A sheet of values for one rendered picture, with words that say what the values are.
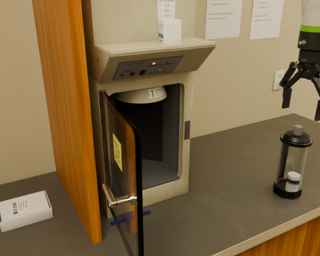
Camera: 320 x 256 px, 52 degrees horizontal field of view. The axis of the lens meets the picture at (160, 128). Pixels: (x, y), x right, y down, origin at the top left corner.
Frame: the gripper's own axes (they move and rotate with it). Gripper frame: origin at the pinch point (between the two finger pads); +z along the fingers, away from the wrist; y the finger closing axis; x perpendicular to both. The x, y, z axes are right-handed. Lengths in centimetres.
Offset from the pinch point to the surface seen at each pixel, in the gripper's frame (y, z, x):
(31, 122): -60, 11, -80
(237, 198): -5.4, 32.7, -19.3
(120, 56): -5, -23, -62
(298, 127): 0.9, 5.8, -0.9
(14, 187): -52, 33, -90
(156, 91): -19.4, -7.8, -45.2
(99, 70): -13, -18, -65
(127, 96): -22, -7, -54
